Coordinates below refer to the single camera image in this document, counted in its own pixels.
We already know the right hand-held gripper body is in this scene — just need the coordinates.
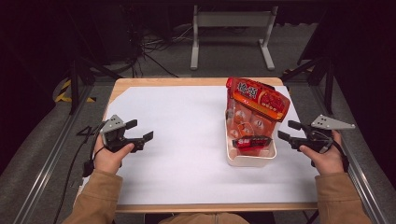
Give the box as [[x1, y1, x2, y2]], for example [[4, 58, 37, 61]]
[[290, 114, 357, 154]]

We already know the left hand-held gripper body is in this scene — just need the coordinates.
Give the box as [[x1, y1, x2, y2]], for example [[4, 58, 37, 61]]
[[99, 114, 144, 154]]

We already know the small red clear sauce packet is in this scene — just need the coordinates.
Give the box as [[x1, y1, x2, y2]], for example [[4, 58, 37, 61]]
[[232, 134, 274, 157]]

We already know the white divided plastic container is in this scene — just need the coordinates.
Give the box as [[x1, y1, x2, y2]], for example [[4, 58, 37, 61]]
[[224, 117, 278, 168]]

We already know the orange clear seasoning packet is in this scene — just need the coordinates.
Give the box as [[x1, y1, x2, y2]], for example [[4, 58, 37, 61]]
[[227, 77, 291, 157]]

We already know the large red black soup packet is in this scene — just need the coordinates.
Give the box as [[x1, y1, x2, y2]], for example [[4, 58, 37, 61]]
[[225, 77, 276, 101]]

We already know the person's left hand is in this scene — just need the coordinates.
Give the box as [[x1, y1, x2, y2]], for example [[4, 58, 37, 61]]
[[92, 133, 135, 175]]

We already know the person's right hand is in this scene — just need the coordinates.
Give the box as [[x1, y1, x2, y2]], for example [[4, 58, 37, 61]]
[[299, 130, 346, 176]]

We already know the white paper table sheet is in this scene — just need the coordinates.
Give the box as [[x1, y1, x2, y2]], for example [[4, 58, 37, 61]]
[[82, 85, 320, 206]]

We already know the yellow black hazard tape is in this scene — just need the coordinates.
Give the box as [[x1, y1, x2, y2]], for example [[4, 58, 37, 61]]
[[54, 78, 96, 104]]

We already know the person's tan clothed lap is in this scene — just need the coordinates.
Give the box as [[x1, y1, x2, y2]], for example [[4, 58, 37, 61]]
[[143, 212, 276, 224]]

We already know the white metal stand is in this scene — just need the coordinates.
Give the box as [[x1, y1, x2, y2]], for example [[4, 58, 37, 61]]
[[190, 4, 279, 71]]

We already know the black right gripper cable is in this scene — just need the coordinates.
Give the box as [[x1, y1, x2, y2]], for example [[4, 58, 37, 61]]
[[332, 141, 350, 174]]

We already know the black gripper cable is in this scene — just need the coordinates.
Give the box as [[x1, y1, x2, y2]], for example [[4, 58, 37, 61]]
[[81, 121, 107, 178], [332, 141, 350, 174]]

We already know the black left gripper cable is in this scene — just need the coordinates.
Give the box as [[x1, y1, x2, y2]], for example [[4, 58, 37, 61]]
[[81, 121, 107, 178]]

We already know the black metal frame post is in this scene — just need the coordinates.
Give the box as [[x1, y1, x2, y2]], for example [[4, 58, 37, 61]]
[[66, 55, 123, 116], [279, 55, 336, 115]]

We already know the thin black floor cable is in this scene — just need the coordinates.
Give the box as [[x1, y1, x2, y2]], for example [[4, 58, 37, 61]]
[[50, 124, 102, 224]]

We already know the aluminium floor rail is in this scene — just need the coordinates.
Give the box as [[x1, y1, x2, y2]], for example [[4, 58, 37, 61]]
[[311, 83, 388, 224], [12, 85, 94, 224]]

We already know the tangle of black floor cables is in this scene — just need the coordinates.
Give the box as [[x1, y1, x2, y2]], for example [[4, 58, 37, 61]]
[[124, 21, 194, 78]]

